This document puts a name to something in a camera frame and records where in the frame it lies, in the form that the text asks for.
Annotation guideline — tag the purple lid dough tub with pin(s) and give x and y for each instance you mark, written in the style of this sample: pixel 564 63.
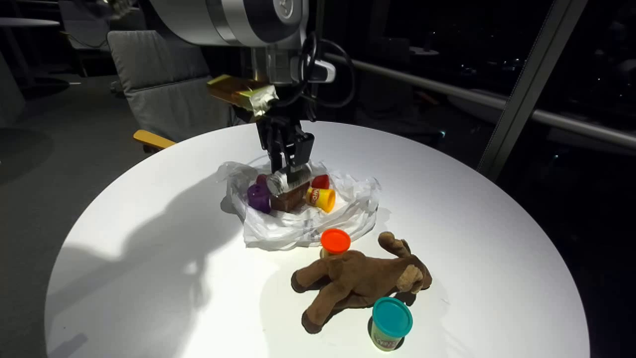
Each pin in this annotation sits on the purple lid dough tub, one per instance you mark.
pixel 258 197

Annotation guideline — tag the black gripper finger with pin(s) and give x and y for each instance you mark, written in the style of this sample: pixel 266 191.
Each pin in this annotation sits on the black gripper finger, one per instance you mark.
pixel 302 159
pixel 280 171

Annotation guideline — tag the white plastic bag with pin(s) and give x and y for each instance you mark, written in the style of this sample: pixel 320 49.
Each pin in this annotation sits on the white plastic bag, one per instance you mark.
pixel 290 228

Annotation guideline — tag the grey chair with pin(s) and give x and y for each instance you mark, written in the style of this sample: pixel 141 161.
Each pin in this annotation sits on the grey chair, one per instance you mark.
pixel 165 85

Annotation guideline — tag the brown plush toy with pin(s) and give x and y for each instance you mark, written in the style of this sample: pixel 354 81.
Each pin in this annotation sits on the brown plush toy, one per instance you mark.
pixel 350 278

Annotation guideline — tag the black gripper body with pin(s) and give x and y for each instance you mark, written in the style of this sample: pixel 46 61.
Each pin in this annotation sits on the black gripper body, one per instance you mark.
pixel 280 129

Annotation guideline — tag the yellow flat piece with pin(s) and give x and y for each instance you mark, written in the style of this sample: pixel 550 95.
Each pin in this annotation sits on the yellow flat piece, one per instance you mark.
pixel 151 137

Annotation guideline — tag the yellow lid dough tub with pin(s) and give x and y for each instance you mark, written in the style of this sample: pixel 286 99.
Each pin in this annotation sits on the yellow lid dough tub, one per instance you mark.
pixel 324 199

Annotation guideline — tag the metal window frame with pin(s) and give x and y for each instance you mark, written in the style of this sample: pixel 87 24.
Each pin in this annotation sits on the metal window frame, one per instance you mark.
pixel 529 85

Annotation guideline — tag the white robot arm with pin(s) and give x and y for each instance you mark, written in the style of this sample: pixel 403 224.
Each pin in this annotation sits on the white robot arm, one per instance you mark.
pixel 218 20

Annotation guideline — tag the brown cylinder toy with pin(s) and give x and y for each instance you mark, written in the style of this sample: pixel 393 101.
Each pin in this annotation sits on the brown cylinder toy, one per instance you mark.
pixel 290 199

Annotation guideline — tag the teal lid dough tub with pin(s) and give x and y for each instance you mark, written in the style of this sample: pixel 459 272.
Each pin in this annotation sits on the teal lid dough tub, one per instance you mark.
pixel 389 320

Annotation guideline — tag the orange lid dough tub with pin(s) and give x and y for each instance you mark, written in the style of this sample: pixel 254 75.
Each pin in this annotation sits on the orange lid dough tub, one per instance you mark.
pixel 334 240

